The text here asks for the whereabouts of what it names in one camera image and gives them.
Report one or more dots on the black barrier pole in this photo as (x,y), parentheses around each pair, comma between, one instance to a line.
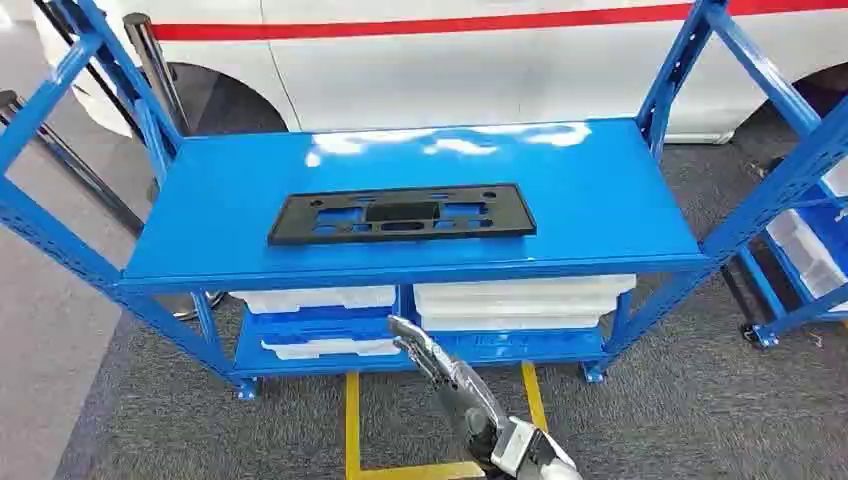
(93,73)
(73,166)

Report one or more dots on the blue metal shelf rack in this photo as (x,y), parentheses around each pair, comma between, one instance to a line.
(596,199)

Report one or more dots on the white vehicle with red stripe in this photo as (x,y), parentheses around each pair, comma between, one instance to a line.
(464,73)

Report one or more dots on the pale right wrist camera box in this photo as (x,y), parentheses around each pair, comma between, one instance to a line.
(513,447)

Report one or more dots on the blue shelf rack with casters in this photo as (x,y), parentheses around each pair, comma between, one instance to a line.
(788,298)

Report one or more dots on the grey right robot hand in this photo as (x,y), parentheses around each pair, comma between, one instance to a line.
(457,384)

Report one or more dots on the chrome stanchion post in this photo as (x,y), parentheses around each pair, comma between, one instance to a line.
(156,66)

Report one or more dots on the large white plastic bin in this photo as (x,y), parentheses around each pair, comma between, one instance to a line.
(517,301)

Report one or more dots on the black plastic panel with cutouts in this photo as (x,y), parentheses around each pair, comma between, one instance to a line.
(291,225)

